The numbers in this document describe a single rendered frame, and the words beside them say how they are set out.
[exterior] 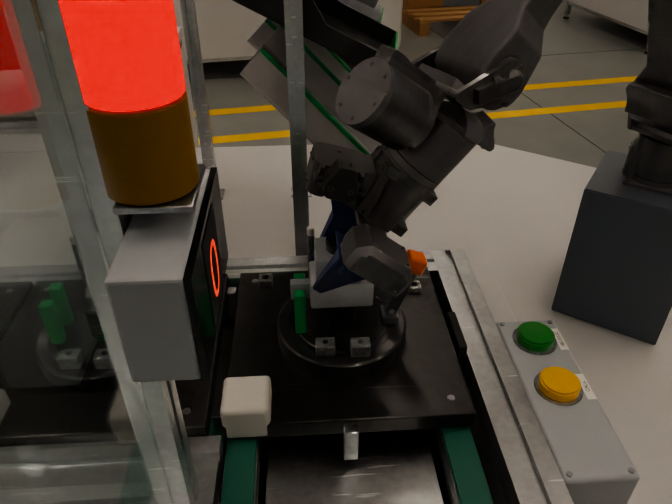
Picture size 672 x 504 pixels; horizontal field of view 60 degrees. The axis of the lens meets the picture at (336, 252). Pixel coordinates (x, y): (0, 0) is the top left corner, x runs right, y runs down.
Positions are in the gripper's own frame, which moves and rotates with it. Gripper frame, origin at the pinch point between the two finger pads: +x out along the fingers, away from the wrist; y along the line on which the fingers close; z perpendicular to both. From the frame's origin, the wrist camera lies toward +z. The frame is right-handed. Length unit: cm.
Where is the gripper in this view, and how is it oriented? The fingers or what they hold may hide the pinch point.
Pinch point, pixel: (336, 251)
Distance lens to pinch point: 58.0
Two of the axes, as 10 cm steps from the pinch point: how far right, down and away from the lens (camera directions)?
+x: -6.1, 6.8, 4.1
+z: -7.9, -4.7, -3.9
